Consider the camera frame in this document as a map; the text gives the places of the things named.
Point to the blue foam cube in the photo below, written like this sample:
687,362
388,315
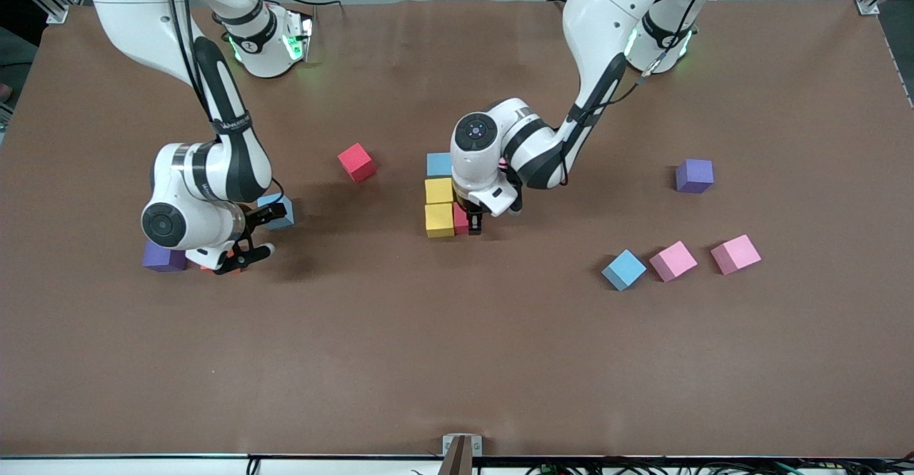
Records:
624,269
284,219
438,164

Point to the orange foam cube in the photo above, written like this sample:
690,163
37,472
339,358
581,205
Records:
228,253

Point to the purple foam cube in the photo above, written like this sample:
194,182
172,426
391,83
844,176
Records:
694,175
158,259

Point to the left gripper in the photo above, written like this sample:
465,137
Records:
473,219

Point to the brown table mat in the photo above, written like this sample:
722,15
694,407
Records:
457,375

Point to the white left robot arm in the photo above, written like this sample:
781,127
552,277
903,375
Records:
614,11

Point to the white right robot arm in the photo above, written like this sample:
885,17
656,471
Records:
214,168

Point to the yellow foam cube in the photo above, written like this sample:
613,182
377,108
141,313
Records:
438,191
439,219

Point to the red foam cube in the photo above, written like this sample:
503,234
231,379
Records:
460,219
355,162

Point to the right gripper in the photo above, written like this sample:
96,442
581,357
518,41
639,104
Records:
255,219

